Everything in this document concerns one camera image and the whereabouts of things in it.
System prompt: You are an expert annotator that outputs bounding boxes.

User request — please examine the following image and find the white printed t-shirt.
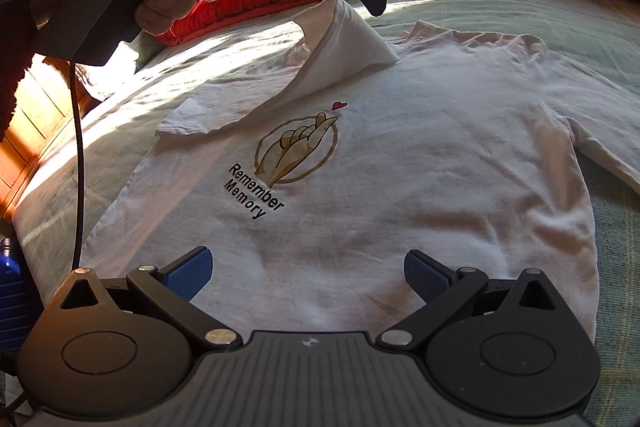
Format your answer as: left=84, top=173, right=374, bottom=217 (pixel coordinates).
left=79, top=0, right=640, bottom=356

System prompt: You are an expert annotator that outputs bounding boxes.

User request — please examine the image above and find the wooden headboard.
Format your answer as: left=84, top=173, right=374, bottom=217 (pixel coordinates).
left=0, top=51, right=94, bottom=221

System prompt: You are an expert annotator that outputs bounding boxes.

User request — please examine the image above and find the blue plastic container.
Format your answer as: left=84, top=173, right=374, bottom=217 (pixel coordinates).
left=0, top=236, right=32, bottom=354

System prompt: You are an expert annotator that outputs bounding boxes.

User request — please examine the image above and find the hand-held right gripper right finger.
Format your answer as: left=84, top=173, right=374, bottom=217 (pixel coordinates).
left=377, top=249, right=558, bottom=350

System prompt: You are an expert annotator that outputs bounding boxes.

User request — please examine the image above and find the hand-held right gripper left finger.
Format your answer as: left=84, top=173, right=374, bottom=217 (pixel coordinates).
left=60, top=246, right=240, bottom=349

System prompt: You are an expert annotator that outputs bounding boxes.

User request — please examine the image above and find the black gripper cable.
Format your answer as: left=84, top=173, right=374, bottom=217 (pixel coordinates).
left=69, top=59, right=85, bottom=274

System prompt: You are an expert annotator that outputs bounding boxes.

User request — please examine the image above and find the green plaid bed sheet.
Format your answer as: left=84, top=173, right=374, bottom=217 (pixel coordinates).
left=14, top=0, right=640, bottom=427

